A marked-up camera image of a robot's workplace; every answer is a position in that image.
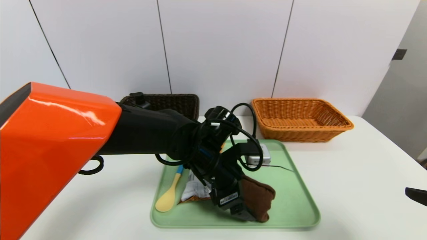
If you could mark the dark brown wicker basket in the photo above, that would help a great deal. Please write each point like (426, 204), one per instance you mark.
(176, 103)

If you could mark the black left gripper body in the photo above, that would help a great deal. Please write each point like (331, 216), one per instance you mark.
(229, 199)

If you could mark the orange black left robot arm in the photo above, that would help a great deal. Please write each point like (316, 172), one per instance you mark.
(50, 150)

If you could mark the orange snack bag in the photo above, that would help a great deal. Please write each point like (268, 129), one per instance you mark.
(195, 191)

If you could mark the orange wicker basket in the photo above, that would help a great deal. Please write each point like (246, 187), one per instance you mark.
(300, 135)

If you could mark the green plastic tray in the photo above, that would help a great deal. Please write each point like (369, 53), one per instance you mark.
(293, 200)

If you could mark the dark green pump bottle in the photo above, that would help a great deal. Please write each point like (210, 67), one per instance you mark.
(138, 97)

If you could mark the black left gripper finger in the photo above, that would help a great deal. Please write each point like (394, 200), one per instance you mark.
(245, 215)

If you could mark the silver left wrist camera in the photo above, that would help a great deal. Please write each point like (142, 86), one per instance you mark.
(262, 156)

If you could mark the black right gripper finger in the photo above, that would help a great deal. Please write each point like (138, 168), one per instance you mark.
(418, 196)

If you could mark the black wall bracket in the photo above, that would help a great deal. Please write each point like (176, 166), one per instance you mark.
(400, 54)

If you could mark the brown towel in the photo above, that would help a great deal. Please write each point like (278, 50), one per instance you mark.
(262, 196)

